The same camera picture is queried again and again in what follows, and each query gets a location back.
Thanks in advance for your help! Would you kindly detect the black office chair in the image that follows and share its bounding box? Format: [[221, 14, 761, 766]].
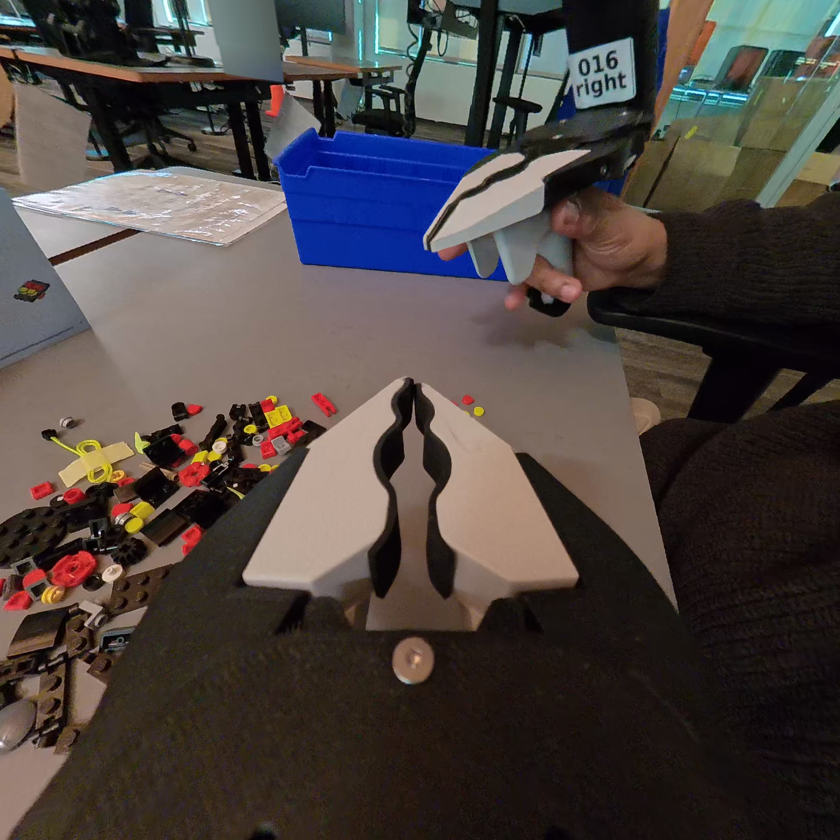
[[353, 84, 409, 137], [491, 95, 544, 151]]

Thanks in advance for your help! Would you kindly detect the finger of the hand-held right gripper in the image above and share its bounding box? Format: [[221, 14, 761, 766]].
[[453, 150, 592, 198], [423, 167, 549, 252]]

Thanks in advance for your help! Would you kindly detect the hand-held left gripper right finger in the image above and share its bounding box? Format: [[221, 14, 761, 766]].
[[415, 381, 580, 606]]

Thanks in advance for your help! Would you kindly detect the person's right hand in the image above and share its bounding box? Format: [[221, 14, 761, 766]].
[[438, 187, 670, 311]]

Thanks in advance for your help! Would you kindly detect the light blue instruction booklet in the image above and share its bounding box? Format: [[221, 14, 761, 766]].
[[0, 190, 91, 368]]

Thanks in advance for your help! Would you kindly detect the blue plastic bin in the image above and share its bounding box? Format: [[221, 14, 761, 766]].
[[274, 128, 509, 282]]

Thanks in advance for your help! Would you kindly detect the black chair frame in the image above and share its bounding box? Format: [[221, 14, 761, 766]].
[[587, 289, 840, 422]]

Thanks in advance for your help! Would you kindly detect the person's right forearm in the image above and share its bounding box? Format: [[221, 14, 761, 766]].
[[587, 193, 840, 329]]

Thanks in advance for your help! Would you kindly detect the clear plastic bag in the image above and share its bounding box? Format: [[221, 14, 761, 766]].
[[13, 169, 286, 247]]

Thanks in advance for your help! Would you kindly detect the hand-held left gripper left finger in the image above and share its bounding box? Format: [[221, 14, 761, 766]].
[[243, 377, 414, 601]]

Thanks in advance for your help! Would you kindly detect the wooden top desk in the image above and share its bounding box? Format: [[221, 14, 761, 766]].
[[0, 46, 403, 179]]

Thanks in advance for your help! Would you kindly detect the pile of loose lego pieces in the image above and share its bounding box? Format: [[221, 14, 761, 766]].
[[0, 394, 329, 756]]

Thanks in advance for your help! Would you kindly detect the stack of cardboard boxes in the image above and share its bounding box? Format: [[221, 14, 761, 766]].
[[623, 79, 840, 212]]

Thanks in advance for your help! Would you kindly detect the grey monitor back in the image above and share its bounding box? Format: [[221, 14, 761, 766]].
[[206, 0, 285, 84]]

